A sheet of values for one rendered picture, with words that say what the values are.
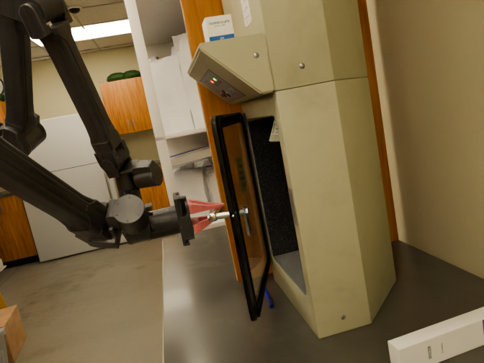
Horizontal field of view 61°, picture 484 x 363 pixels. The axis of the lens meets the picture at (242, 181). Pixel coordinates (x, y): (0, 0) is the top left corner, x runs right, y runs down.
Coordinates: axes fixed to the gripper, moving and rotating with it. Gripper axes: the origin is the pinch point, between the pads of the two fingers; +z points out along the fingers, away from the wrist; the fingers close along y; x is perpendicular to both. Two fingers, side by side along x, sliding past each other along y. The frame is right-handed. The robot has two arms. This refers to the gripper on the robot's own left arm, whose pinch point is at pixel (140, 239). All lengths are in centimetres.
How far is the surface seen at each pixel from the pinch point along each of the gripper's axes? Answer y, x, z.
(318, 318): 33, -46, 12
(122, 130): -41, 476, -43
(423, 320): 52, -49, 16
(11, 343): -122, 183, 95
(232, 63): 26, -46, -37
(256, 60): 30, -46, -37
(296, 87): 37, -45, -31
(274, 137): 34, -34, -23
